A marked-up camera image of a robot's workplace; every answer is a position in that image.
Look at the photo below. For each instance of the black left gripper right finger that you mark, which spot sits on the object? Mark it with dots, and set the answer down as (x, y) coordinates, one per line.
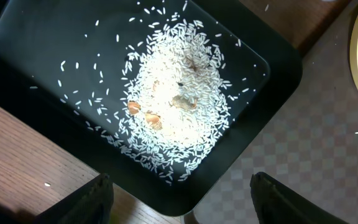
(276, 203)

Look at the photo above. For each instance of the dark brown serving tray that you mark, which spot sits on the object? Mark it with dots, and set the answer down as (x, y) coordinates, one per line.
(310, 145)

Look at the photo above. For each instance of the black square tray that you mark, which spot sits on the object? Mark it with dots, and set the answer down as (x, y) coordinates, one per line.
(21, 95)

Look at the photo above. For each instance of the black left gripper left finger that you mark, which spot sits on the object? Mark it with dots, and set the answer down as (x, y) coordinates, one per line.
(90, 204)

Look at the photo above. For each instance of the pile of rice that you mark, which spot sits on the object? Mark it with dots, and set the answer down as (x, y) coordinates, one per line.
(159, 82)

